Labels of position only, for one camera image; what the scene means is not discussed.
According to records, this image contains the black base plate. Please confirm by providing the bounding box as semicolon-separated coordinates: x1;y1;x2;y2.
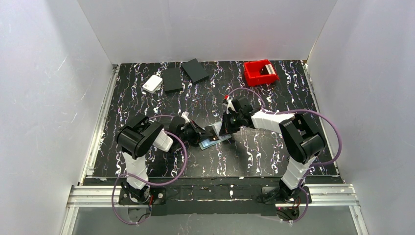
116;177;312;219

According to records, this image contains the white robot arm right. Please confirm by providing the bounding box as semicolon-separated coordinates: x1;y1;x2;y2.
219;96;326;192

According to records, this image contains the white striped credit card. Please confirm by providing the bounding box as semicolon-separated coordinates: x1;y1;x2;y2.
264;64;276;74

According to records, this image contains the black flat box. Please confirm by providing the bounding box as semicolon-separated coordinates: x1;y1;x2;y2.
162;68;183;94

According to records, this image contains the red plastic bin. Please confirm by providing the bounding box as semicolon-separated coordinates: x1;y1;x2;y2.
243;59;279;87

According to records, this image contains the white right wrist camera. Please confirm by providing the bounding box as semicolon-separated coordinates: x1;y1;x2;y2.
223;95;236;114

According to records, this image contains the black flat box angled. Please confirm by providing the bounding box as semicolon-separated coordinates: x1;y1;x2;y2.
182;58;209;84

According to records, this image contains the white small box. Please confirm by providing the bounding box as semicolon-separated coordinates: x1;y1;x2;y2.
142;75;163;94

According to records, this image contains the aluminium rail frame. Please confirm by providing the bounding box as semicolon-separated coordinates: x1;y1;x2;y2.
61;184;368;235

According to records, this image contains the mint green card holder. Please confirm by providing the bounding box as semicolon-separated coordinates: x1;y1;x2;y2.
199;121;231;150

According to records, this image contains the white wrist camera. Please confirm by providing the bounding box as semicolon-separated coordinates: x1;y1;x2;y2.
181;111;190;123
223;95;236;114

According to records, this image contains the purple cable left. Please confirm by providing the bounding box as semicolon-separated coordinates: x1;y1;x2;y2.
111;114;189;226

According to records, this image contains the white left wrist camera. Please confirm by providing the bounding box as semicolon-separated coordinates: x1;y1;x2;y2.
181;111;190;123

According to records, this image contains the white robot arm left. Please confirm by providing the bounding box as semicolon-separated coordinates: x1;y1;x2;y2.
116;113;217;191

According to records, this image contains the dark striped credit card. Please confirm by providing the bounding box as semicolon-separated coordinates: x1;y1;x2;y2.
205;125;219;141

